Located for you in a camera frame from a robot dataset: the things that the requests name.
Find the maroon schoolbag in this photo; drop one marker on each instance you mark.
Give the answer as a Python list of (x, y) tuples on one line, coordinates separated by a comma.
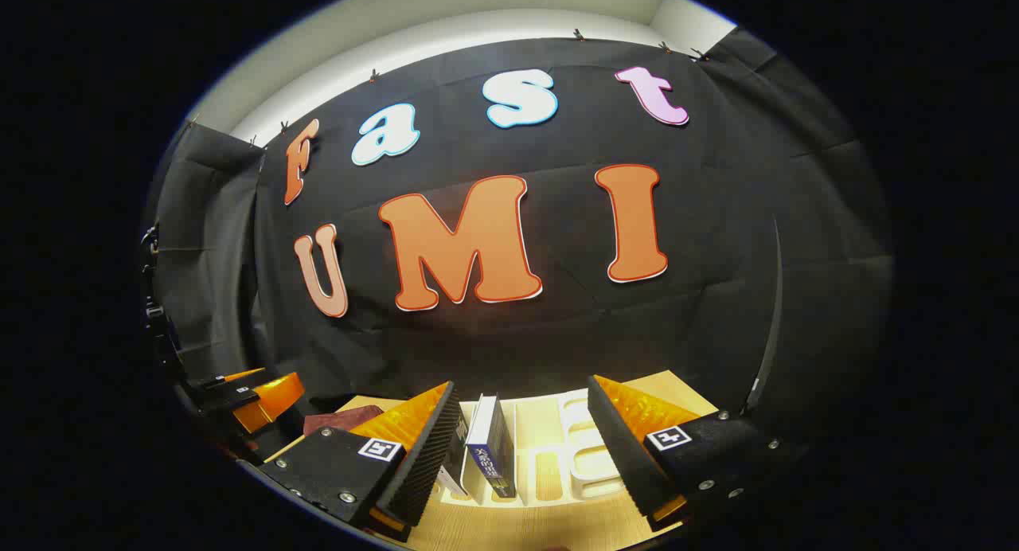
[(342, 420)]

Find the black equipment stand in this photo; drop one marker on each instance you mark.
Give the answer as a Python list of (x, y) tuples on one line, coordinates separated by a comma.
[(155, 312)]

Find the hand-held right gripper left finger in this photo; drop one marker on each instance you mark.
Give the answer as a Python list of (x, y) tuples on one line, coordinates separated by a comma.
[(426, 463)]

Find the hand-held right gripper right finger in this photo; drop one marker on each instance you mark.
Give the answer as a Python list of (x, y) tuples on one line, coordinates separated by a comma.
[(621, 455)]

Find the white bookshelf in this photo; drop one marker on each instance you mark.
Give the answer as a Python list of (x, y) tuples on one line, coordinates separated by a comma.
[(549, 455)]

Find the blue book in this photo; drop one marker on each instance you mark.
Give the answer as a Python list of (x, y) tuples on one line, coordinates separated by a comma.
[(493, 447)]

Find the black stand pole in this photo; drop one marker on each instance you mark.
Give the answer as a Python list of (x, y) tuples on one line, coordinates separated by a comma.
[(774, 296)]

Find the black backdrop cloth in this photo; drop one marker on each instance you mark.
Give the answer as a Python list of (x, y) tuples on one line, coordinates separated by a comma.
[(716, 216)]

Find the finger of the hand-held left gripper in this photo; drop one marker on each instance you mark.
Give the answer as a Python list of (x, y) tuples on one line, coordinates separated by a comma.
[(271, 400), (243, 375)]

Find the white book with portrait cover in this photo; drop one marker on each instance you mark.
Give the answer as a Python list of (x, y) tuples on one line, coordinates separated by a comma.
[(459, 447)]

